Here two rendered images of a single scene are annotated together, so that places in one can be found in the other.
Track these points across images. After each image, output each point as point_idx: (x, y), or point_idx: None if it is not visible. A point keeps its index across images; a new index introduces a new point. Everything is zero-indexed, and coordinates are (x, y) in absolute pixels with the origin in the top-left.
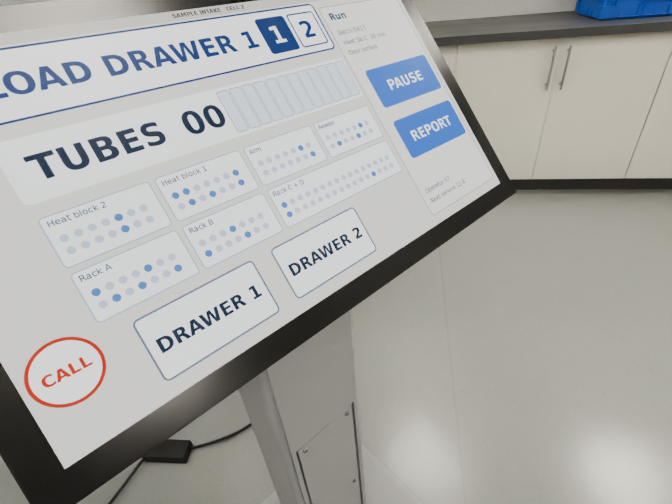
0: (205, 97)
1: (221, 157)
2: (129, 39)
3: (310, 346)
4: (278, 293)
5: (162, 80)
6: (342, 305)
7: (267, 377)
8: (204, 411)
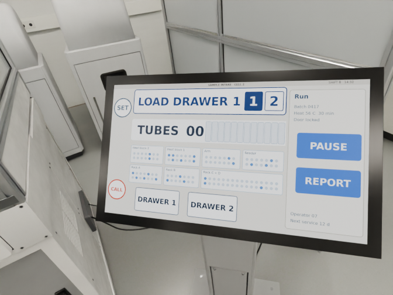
0: (200, 122)
1: (192, 148)
2: (186, 92)
3: None
4: (181, 209)
5: (189, 111)
6: (203, 231)
7: None
8: (138, 226)
